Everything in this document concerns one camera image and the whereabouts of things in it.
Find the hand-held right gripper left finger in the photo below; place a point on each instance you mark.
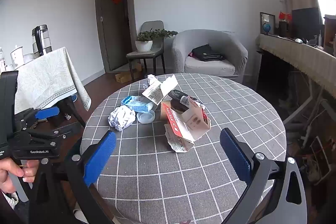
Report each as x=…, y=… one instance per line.
x=101, y=158

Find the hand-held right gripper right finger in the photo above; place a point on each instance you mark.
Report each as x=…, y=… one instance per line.
x=235, y=158

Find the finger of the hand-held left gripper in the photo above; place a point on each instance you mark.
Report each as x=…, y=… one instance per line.
x=47, y=134
x=47, y=112

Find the large white paper ball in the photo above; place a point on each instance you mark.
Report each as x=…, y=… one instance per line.
x=122, y=117

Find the red and white carton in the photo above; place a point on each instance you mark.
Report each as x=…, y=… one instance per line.
x=194, y=121

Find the white round plastic lid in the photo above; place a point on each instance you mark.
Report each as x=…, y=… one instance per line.
x=145, y=117

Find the blue tissue packet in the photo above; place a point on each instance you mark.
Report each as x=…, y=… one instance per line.
x=139, y=106

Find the black snack wrapper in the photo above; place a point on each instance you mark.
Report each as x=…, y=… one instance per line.
x=178, y=96

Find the white labelled cardboard box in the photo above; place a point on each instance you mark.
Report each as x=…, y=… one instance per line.
x=157, y=92

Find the small white paper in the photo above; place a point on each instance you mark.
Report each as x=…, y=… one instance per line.
x=151, y=80

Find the person's left hand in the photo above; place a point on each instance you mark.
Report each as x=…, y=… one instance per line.
x=10, y=174

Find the dark table leg with sock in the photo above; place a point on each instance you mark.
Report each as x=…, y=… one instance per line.
x=77, y=113

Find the cream patterned tablecloth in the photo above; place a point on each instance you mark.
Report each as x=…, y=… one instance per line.
x=47, y=77

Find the white ceramic teapot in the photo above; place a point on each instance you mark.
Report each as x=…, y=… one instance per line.
x=17, y=56

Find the grey checked tablecloth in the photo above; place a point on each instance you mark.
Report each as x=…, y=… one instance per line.
x=157, y=187

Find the glass electric kettle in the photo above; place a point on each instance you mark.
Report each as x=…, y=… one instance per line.
x=42, y=40

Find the white power strip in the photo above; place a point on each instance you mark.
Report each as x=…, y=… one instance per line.
x=307, y=134

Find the flat cardboard box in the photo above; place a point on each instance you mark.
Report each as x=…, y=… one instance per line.
x=123, y=77

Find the grey armchair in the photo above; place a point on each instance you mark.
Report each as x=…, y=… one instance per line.
x=210, y=66

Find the grey-brown door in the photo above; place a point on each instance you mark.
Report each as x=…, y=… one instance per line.
x=115, y=29

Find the black bag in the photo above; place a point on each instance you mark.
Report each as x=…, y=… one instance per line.
x=207, y=53

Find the potted plant in white pot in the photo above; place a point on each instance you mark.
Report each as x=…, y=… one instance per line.
x=143, y=45

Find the desk with fringed cloth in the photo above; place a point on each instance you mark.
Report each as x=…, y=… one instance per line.
x=294, y=50

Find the small blue globe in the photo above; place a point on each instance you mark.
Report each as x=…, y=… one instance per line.
x=266, y=27

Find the grey dining chair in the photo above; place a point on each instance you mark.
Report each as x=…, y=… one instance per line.
x=152, y=26

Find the dark framed mirror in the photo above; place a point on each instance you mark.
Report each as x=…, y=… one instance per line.
x=270, y=19

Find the small red flags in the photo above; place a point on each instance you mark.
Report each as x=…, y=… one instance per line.
x=284, y=16

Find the black monitor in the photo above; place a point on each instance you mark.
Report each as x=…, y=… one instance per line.
x=305, y=22

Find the white rectangular frame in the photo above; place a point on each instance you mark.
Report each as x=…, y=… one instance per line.
x=325, y=154

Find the white desk frame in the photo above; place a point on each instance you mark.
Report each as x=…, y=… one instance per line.
x=312, y=90

